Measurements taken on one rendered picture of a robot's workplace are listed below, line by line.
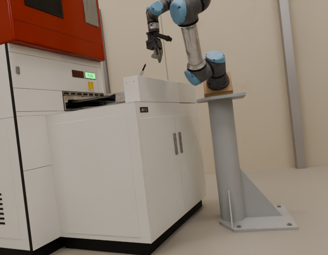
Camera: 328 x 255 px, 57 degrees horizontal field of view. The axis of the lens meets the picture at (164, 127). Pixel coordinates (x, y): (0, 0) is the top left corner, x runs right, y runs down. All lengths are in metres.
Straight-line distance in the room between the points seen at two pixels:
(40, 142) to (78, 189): 0.36
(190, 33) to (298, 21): 2.45
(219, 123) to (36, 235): 1.26
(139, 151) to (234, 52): 2.51
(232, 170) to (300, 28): 2.38
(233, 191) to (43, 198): 1.15
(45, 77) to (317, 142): 3.01
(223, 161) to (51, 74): 1.21
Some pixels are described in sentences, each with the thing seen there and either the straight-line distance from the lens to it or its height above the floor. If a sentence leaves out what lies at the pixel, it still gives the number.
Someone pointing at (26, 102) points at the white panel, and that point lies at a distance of 1.89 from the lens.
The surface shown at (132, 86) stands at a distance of 1.65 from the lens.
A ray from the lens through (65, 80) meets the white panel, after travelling 2.14.
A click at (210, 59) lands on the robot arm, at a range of 1.88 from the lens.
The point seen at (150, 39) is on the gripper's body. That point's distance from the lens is 2.08.
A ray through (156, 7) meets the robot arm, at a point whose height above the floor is 1.39.
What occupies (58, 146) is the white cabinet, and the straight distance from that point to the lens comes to 1.91.
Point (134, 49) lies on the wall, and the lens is 4.03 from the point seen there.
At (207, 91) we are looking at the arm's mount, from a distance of 2.01.
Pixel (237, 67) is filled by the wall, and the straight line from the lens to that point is 3.82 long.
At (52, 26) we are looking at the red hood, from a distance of 2.10.
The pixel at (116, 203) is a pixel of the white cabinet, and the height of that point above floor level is 0.29.
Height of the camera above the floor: 0.69
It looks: 1 degrees down
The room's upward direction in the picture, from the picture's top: 7 degrees counter-clockwise
